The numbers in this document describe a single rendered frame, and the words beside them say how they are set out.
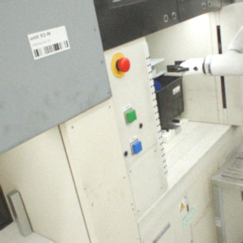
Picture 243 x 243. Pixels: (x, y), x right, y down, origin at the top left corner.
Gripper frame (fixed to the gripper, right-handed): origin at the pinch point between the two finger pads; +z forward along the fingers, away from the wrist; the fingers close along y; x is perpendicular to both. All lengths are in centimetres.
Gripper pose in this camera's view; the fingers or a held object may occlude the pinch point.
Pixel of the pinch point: (174, 66)
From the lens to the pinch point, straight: 147.2
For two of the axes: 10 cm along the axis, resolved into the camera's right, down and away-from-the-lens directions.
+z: -7.8, -0.8, 6.2
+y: 6.0, -3.9, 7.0
